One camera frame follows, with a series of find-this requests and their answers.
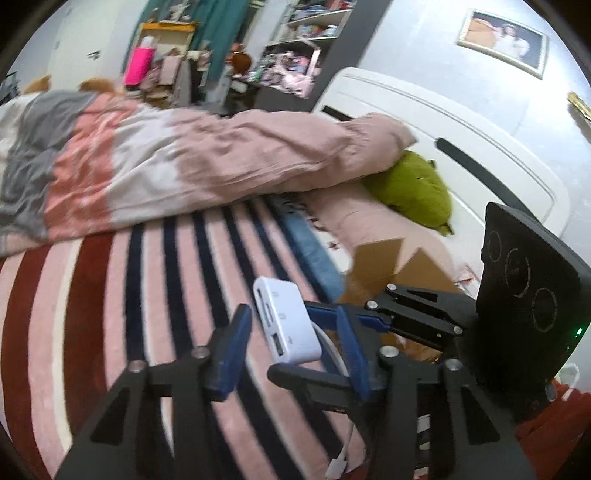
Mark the white bed headboard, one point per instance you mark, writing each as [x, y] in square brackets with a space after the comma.
[415, 106]

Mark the person's red clothing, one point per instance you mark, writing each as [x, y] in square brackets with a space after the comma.
[554, 429]

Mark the brown cardboard box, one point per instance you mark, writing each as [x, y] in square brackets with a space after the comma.
[378, 263]

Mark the gold wall ornament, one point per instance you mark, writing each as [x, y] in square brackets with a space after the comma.
[581, 105]

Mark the striped fleece blanket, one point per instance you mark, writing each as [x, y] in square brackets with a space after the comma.
[92, 300]

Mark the pink bottle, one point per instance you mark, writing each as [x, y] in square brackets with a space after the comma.
[141, 64]

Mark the yellow shelf unit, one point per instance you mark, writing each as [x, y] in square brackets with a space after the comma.
[166, 27]

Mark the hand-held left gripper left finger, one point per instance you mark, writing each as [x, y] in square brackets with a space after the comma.
[228, 355]

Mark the brown cardboard stack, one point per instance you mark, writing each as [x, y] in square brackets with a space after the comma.
[164, 94]

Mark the pink grey patchwork duvet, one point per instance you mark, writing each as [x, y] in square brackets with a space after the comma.
[184, 157]

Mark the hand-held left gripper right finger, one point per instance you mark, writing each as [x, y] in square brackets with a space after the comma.
[353, 355]

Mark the pink pillow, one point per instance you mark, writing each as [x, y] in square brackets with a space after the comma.
[360, 221]

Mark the white door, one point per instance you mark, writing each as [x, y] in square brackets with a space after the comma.
[83, 32]

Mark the framed wall photo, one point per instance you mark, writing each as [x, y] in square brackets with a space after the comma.
[503, 39]

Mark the pale pink bag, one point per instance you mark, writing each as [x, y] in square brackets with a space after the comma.
[298, 85]

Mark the teal curtain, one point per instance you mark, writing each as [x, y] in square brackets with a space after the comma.
[226, 18]

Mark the reddish brown plush toy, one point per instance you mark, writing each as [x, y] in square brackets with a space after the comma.
[241, 63]

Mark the black bookshelf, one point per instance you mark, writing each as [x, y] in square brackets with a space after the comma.
[351, 69]

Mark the green pillow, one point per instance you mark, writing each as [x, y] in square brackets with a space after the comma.
[415, 194]

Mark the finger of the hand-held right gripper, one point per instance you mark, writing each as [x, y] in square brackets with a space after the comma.
[314, 385]
[415, 309]

